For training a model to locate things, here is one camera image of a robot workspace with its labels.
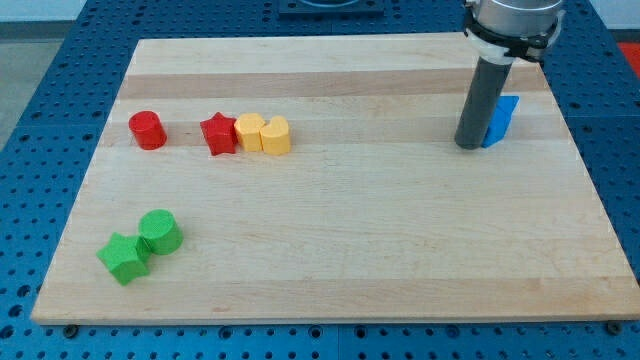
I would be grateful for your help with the blue triangular block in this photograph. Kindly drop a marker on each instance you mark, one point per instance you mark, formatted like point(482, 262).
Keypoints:
point(501, 120)

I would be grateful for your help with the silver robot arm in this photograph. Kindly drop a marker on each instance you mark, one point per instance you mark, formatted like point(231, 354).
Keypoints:
point(502, 31)

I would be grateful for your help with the yellow hexagon block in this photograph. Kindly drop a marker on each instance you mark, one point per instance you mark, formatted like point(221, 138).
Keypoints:
point(248, 127)

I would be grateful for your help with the yellow heart block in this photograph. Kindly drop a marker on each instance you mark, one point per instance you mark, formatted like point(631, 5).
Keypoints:
point(275, 136)

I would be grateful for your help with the green cylinder block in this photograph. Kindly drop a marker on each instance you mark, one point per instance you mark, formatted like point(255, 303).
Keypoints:
point(160, 230)

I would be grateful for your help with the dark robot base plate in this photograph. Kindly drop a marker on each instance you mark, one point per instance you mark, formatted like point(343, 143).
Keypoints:
point(295, 8)

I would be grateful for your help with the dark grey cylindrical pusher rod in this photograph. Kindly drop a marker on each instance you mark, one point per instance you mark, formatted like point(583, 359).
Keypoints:
point(480, 104)

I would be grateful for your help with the red cylinder block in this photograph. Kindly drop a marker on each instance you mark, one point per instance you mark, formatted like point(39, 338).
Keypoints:
point(147, 130)

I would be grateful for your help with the red star block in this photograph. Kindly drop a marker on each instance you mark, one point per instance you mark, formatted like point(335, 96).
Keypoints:
point(219, 134)

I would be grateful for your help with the green star block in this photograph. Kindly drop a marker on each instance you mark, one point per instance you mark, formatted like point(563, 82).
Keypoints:
point(125, 257)

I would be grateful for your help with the light wooden board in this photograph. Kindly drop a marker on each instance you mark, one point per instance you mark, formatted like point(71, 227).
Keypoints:
point(375, 215)

